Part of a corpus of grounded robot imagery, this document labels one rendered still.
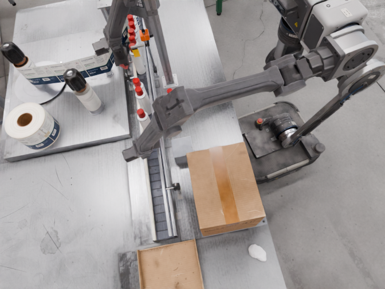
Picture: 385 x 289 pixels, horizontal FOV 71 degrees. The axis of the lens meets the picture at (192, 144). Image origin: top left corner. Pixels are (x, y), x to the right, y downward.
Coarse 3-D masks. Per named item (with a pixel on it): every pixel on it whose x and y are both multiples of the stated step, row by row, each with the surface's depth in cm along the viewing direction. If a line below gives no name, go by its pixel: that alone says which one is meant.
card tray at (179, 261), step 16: (192, 240) 122; (144, 256) 121; (160, 256) 120; (176, 256) 120; (192, 256) 119; (144, 272) 118; (160, 272) 118; (176, 272) 117; (192, 272) 117; (144, 288) 116; (160, 288) 115; (176, 288) 115; (192, 288) 114
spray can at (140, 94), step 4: (136, 88) 127; (140, 88) 127; (136, 92) 128; (140, 92) 128; (144, 92) 131; (136, 96) 131; (140, 96) 130; (144, 96) 131; (140, 100) 132; (144, 100) 133; (148, 100) 137; (140, 104) 136; (144, 104) 135; (148, 104) 138; (144, 108) 139; (148, 108) 140; (148, 112) 143
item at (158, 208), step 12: (144, 84) 153; (156, 156) 135; (156, 168) 132; (156, 180) 130; (156, 192) 127; (156, 204) 125; (168, 204) 125; (156, 216) 123; (156, 228) 121; (156, 240) 119
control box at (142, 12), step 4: (156, 0) 115; (144, 4) 109; (156, 4) 116; (132, 8) 114; (136, 8) 113; (140, 8) 112; (144, 8) 111; (128, 12) 117; (132, 12) 116; (136, 12) 115; (140, 12) 114; (144, 12) 113; (140, 16) 116; (144, 16) 115
